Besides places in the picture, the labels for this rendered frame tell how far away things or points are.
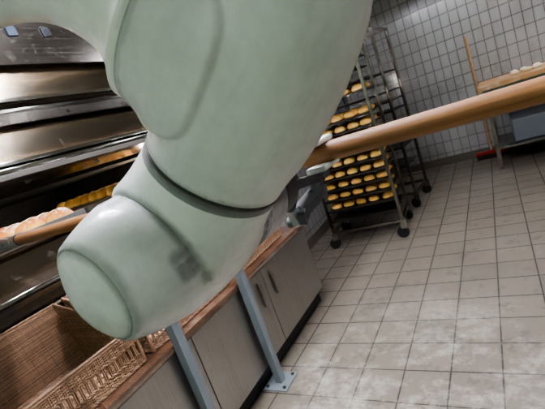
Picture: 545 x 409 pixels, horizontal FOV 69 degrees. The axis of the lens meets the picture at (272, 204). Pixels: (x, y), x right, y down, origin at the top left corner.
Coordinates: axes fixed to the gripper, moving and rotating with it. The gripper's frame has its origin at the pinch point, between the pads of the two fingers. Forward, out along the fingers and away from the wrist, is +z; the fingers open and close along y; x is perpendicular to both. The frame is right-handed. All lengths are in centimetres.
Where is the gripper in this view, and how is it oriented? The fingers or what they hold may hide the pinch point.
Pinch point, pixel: (319, 153)
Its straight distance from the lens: 59.9
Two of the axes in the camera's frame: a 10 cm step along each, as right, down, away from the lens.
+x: 8.3, -1.8, -5.2
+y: 3.2, 9.3, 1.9
